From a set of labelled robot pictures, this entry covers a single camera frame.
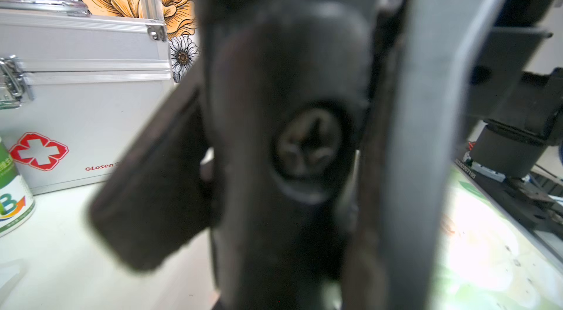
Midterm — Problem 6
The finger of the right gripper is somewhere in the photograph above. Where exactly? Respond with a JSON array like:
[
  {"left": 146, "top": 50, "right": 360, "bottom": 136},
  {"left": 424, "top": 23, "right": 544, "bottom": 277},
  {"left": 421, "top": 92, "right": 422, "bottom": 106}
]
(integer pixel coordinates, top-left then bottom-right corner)
[
  {"left": 342, "top": 0, "right": 505, "bottom": 309},
  {"left": 88, "top": 72, "right": 211, "bottom": 272}
]

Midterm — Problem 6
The white bottle green cap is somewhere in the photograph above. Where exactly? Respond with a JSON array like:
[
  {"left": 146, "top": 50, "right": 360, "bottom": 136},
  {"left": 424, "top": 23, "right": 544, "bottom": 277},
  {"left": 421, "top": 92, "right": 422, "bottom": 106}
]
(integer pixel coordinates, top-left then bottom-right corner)
[{"left": 0, "top": 142, "right": 35, "bottom": 236}]

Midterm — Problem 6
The silver aluminium first aid case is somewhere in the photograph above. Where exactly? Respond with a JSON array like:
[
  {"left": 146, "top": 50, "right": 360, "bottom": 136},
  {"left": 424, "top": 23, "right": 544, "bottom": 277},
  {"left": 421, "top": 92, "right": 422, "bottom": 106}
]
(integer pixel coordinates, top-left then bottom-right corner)
[{"left": 1, "top": 0, "right": 174, "bottom": 194}]

